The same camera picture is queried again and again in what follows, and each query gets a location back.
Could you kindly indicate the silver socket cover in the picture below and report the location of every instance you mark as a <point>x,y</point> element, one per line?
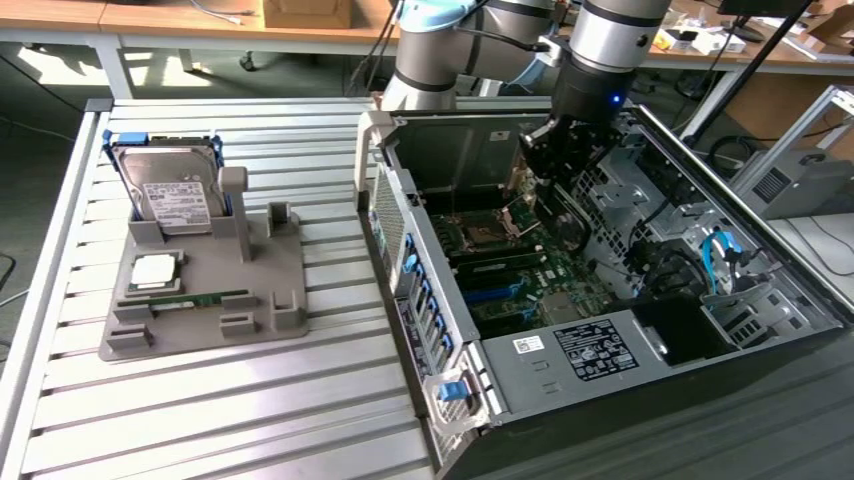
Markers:
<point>521,217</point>

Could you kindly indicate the grey controller box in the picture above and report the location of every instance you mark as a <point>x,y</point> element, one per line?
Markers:
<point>821,195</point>

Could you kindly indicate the wooden desk white frame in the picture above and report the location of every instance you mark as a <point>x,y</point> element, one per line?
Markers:
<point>837,66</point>
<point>67,15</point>

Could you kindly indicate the green Dell motherboard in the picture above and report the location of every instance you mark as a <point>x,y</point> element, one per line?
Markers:
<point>575,280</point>

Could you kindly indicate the white black small box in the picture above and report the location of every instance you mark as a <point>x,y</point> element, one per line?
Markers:
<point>684,37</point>

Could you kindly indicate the silver disk bay tray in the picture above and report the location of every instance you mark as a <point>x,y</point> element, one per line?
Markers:
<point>748,320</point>

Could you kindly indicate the silver chipset heat sink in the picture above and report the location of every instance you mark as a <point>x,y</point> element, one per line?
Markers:
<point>563,309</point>

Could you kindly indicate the black chair caster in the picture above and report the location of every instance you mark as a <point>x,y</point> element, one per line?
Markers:
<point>249,61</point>

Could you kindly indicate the open black silver PC case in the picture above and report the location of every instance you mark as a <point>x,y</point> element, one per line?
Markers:
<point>428,220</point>

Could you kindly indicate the black monitor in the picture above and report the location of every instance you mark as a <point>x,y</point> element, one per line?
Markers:
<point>748,30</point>

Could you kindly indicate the black graphics card metal bracket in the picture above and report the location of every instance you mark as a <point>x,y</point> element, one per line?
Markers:
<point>564,220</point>

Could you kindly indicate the CPU socket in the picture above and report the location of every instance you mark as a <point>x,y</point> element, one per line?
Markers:
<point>484,232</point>

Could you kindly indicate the silver CPU chip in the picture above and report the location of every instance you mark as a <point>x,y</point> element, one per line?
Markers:
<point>157,272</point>

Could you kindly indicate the silver disk bay cage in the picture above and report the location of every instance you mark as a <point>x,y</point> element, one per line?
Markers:
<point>628,197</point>

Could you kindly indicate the black tripod pole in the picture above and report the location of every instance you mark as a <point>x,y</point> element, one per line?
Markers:
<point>755,67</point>

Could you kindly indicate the green RAM stick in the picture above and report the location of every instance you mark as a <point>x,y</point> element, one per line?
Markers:
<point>201,299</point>

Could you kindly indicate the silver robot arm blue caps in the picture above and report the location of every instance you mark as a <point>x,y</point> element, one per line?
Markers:
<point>615,30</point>

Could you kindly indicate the silver hard disk white label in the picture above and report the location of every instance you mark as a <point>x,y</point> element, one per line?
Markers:
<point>168,190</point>

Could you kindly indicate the blue case latch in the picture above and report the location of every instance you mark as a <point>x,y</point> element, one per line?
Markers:
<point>452,391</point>

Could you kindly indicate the blue plastic disk carrier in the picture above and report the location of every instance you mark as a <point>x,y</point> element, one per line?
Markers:
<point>134,136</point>

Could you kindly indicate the aluminium profile frame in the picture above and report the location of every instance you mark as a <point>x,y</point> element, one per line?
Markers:
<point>804,120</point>

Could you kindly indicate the grey power supply unit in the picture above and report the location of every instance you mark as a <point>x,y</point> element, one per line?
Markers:
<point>508,370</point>

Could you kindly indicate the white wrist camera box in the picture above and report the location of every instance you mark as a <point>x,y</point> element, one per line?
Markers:
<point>555,50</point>

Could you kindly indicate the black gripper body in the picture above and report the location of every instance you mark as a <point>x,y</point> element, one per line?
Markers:
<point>591,95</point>

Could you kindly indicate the grey plastic parts rack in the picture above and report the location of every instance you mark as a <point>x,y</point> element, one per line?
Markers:
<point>201,330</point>

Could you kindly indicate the brown cardboard box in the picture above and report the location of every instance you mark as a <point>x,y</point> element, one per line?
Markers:
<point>835,30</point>
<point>308,12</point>

